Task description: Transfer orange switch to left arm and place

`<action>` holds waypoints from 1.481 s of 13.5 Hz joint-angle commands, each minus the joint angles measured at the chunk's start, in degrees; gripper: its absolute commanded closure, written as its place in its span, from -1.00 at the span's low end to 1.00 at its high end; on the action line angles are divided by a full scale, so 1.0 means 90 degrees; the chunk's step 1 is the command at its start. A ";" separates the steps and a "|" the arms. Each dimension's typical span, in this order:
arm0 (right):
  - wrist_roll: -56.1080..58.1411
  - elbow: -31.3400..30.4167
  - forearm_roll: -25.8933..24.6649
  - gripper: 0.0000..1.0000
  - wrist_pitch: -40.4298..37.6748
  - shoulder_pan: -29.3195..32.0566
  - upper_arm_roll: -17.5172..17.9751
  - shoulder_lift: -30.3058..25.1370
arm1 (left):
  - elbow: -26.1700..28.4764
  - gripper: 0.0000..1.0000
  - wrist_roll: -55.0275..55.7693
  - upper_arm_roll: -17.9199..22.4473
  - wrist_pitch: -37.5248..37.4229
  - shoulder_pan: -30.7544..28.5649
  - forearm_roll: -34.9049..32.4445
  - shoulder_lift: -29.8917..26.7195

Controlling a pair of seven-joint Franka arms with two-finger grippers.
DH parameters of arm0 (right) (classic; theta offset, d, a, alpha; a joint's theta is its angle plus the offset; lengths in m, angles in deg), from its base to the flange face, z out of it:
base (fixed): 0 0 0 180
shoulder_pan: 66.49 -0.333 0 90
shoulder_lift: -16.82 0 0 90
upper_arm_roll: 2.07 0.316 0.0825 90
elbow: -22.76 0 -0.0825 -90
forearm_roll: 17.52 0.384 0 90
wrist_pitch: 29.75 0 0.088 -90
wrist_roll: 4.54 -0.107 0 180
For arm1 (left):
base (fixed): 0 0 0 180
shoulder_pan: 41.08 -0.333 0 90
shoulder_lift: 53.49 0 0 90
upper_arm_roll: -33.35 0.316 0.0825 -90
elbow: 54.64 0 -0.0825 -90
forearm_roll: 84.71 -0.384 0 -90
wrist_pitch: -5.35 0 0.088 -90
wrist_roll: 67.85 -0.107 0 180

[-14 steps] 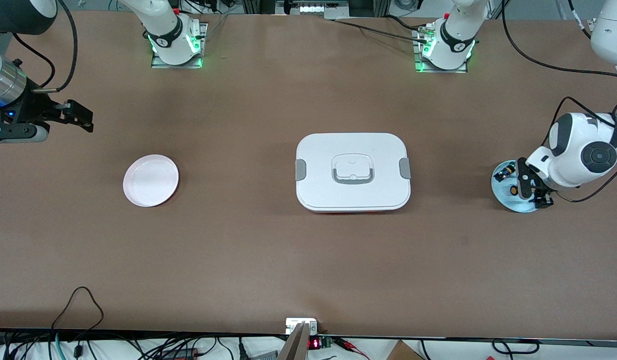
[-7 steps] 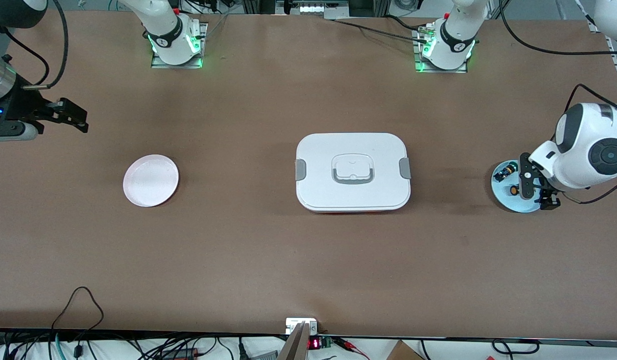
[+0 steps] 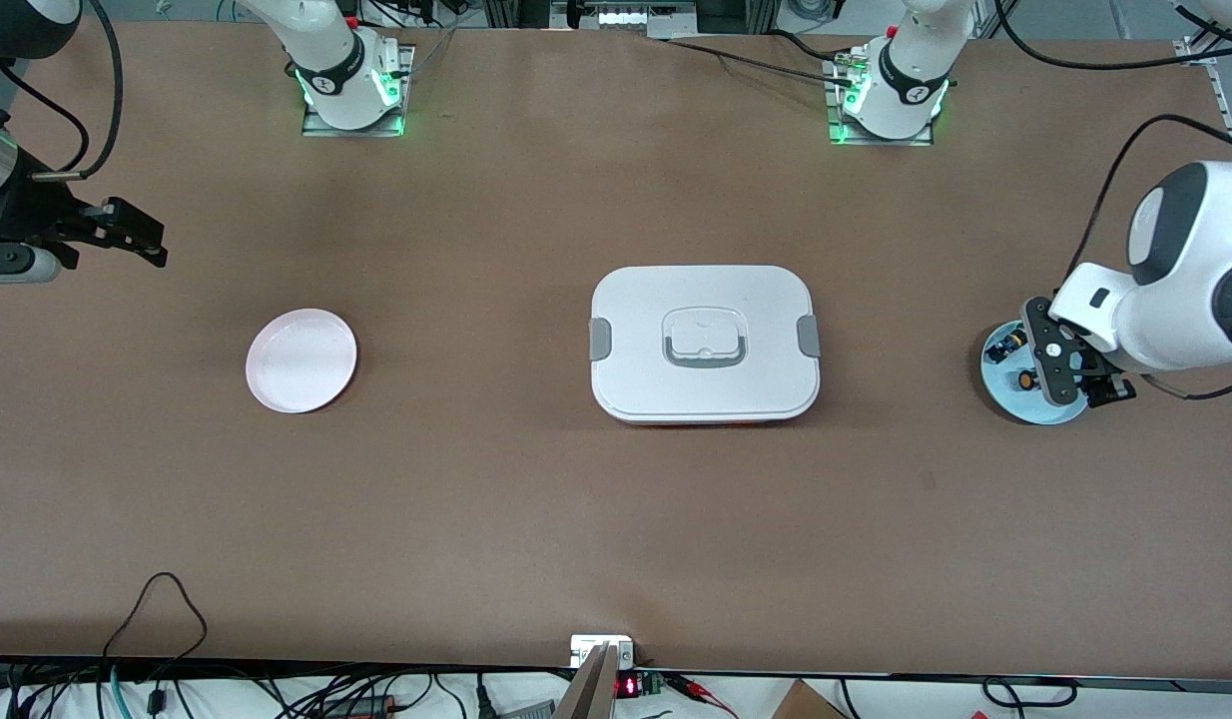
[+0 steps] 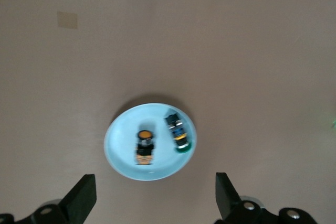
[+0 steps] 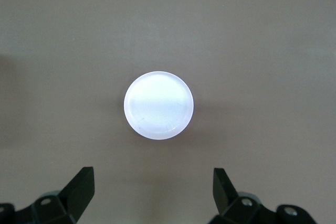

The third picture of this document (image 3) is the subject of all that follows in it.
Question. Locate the aluminium profile bar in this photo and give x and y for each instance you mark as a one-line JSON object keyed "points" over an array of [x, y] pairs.
{"points": [[588, 694]]}

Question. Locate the green push-button switch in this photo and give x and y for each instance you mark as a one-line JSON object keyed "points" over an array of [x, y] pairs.
{"points": [[1003, 348]]}

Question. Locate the black device lit strip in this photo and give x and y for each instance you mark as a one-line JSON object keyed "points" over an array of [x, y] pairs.
{"points": [[626, 18]]}

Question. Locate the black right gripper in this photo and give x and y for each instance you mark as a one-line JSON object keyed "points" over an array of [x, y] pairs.
{"points": [[29, 218]]}

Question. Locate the brown cardboard piece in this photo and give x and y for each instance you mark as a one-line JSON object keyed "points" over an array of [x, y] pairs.
{"points": [[806, 705]]}

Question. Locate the pink round plate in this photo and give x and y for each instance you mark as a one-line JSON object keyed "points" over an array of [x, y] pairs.
{"points": [[302, 364]]}

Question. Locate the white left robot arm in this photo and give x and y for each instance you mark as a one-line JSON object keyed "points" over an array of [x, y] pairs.
{"points": [[1185, 300]]}

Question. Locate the aluminium corner rail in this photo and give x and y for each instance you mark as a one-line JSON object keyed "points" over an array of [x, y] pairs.
{"points": [[1220, 100]]}

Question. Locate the circuit board red display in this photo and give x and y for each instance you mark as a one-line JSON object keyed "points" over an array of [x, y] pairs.
{"points": [[628, 686]]}

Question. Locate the white lunch box grey latches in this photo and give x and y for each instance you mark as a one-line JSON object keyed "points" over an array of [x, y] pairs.
{"points": [[706, 384]]}

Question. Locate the small white mount block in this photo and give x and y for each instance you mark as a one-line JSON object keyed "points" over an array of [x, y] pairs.
{"points": [[588, 649]]}

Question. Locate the black power adapter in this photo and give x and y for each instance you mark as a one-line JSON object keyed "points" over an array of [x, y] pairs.
{"points": [[361, 705]]}

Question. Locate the aluminium arm base plate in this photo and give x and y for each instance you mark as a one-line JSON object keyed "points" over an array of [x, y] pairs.
{"points": [[321, 131], [876, 143]]}

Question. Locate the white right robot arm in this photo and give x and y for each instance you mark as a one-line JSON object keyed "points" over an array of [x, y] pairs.
{"points": [[341, 95]]}

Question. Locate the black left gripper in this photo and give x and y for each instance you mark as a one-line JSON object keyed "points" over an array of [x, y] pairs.
{"points": [[1108, 384]]}

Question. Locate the light blue round plate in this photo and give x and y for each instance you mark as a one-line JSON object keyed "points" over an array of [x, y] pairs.
{"points": [[1010, 399]]}

